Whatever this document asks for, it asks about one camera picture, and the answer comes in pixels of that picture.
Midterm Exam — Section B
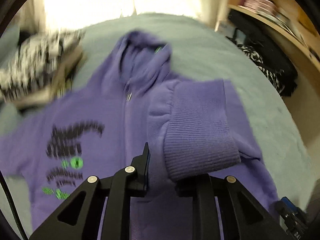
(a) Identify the purple zip hoodie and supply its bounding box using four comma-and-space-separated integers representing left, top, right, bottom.
1, 31, 278, 239

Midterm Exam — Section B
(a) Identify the black white clothes pile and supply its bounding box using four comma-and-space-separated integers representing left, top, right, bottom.
228, 9, 298, 97

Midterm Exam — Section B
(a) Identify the beige folded garment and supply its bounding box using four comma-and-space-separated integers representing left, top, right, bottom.
12, 45, 86, 110

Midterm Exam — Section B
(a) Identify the black white patterned folded garment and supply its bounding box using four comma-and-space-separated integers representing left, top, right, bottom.
1, 30, 85, 101

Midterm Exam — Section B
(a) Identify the light blue fleece bedspread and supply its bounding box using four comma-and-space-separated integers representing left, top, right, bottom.
0, 12, 313, 235

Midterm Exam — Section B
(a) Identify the white floral curtain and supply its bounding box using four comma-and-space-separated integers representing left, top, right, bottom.
17, 0, 227, 33

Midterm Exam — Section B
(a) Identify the wooden bookshelf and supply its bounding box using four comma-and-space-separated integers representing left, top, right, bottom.
228, 0, 320, 81

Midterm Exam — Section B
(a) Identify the black cable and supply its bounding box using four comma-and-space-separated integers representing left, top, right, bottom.
0, 172, 28, 240

